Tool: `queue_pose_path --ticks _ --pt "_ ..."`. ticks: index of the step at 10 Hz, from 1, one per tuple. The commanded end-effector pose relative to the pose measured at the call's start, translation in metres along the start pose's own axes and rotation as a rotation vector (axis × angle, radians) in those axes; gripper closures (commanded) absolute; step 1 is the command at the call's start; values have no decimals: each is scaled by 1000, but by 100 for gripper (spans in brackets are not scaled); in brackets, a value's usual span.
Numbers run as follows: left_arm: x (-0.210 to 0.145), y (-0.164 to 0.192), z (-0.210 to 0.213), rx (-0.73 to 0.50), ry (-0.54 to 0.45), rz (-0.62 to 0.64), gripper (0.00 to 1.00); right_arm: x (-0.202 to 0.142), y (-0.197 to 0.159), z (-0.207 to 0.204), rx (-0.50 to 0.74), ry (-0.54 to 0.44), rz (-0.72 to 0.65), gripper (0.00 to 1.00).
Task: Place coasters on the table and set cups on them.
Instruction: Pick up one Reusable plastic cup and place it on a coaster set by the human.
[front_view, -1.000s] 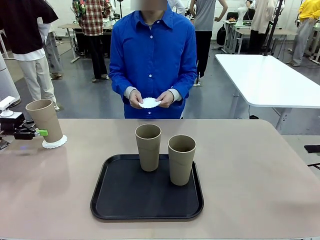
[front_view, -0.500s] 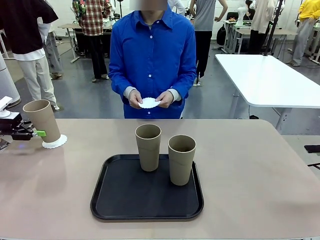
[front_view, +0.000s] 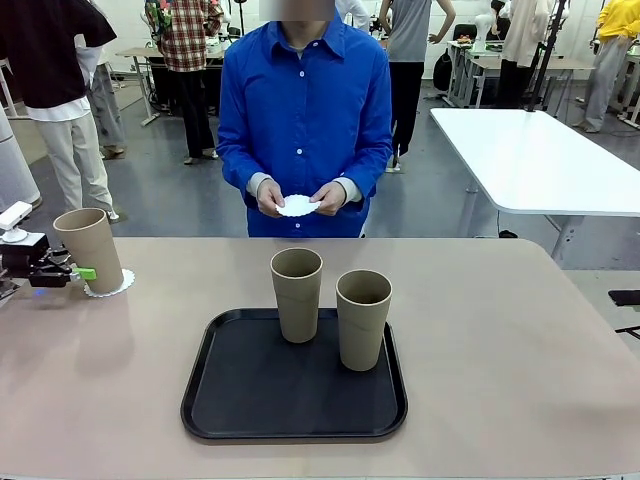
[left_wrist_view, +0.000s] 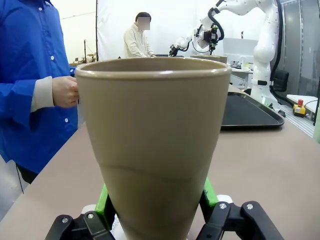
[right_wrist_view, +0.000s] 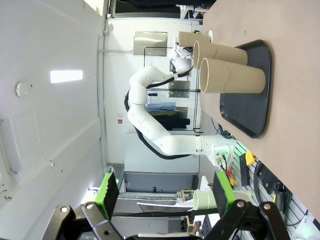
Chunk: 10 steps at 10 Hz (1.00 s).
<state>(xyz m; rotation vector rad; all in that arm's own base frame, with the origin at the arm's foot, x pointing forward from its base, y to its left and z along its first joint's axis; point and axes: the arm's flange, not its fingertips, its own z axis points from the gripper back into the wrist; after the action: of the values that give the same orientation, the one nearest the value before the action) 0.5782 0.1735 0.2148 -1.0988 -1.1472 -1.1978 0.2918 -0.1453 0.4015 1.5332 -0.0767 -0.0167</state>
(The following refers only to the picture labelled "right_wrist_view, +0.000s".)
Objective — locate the light blue hanging shirt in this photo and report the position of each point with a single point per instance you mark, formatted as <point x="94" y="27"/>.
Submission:
<point x="162" y="106"/>

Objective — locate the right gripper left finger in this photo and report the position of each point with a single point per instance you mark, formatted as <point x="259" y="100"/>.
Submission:
<point x="105" y="200"/>

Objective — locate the stainless steel wall cabinet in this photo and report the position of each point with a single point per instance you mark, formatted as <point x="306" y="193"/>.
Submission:
<point x="150" y="42"/>

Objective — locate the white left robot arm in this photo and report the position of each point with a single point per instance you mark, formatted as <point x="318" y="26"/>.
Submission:
<point x="150" y="125"/>

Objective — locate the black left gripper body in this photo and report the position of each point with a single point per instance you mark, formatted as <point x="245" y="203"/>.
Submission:
<point x="188" y="52"/>

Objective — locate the yellow emergency stop box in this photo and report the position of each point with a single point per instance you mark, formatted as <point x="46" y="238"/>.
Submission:
<point x="250" y="157"/>

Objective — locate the black plastic tray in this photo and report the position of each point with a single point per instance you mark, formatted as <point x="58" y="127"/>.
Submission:
<point x="247" y="112"/>

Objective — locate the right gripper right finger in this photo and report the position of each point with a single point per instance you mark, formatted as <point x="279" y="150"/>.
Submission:
<point x="225" y="200"/>

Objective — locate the red fire alarm button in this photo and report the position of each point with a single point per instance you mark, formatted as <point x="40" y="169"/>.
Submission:
<point x="120" y="121"/>

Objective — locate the tall beige cup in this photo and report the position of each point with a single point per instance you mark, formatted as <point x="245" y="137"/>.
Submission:
<point x="225" y="53"/>
<point x="237" y="80"/>
<point x="192" y="37"/>

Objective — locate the white smoke detector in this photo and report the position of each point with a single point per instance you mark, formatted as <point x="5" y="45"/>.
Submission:
<point x="21" y="89"/>

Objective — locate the white paper cup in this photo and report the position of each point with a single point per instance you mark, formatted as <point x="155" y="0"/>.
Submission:
<point x="203" y="200"/>

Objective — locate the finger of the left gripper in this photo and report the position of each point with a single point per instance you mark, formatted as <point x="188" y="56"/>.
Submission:
<point x="198" y="32"/>

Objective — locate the black hanging garment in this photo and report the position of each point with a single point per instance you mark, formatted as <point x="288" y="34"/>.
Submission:
<point x="175" y="121"/>

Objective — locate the black clothes rack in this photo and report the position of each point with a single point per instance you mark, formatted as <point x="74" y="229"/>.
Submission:
<point x="195" y="112"/>

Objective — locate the rectangular ceiling light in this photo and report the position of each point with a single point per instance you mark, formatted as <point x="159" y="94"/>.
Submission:
<point x="66" y="76"/>

